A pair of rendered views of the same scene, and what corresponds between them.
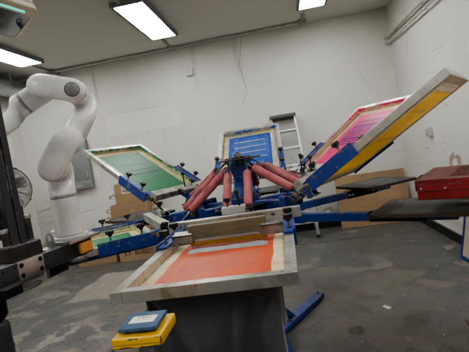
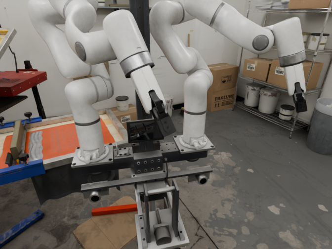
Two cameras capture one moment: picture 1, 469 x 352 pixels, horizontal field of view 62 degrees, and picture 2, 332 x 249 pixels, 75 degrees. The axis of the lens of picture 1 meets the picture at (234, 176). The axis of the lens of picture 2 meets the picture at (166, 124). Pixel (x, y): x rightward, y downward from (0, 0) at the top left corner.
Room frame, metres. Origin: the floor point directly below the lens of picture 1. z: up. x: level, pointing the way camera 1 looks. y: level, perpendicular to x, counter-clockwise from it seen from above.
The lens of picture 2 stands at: (1.66, 1.44, 1.66)
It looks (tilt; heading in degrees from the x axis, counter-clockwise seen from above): 27 degrees down; 235
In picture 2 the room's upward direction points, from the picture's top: straight up
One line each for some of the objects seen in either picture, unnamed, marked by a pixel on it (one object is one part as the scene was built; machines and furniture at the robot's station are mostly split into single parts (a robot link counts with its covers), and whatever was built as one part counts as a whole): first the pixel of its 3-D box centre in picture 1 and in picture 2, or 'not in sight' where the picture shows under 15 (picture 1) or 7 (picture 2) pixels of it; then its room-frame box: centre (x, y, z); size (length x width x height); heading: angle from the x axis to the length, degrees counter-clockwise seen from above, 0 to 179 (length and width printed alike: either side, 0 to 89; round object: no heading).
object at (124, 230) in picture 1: (102, 225); not in sight; (2.24, 0.80, 1.05); 1.08 x 0.61 x 0.23; 112
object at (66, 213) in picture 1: (64, 217); (90, 139); (1.48, 0.67, 1.21); 0.16 x 0.13 x 0.15; 67
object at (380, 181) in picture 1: (329, 198); not in sight; (2.84, -0.66, 0.91); 1.34 x 0.40 x 0.08; 112
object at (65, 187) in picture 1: (58, 177); (86, 100); (1.47, 0.65, 1.37); 0.13 x 0.10 x 0.16; 10
